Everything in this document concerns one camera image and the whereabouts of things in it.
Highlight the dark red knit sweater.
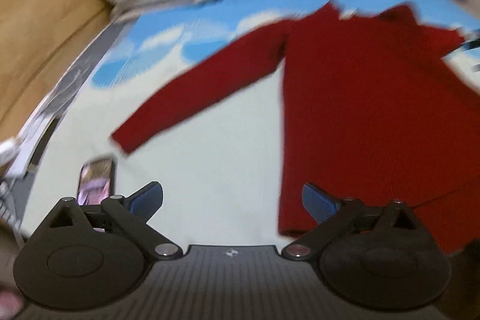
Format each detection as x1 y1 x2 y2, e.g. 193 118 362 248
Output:
111 3 479 253

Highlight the blue and white bedsheet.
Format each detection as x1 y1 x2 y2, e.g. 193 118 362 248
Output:
21 0 479 248

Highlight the smartphone with lit screen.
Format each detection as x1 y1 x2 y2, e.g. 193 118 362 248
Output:
76 156 116 205

